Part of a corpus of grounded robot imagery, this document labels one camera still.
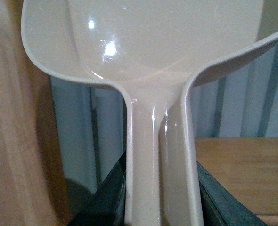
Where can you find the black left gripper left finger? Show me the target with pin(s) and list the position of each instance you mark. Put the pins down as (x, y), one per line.
(107, 206)

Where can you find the wooden bed headboard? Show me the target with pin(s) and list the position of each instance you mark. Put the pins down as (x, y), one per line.
(32, 185)

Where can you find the beige plastic dustpan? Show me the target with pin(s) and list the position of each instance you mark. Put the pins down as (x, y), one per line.
(153, 52)

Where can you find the wooden nightstand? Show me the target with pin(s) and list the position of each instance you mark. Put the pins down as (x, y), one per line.
(247, 168)

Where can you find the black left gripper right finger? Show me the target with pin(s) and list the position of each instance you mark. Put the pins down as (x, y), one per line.
(219, 207)

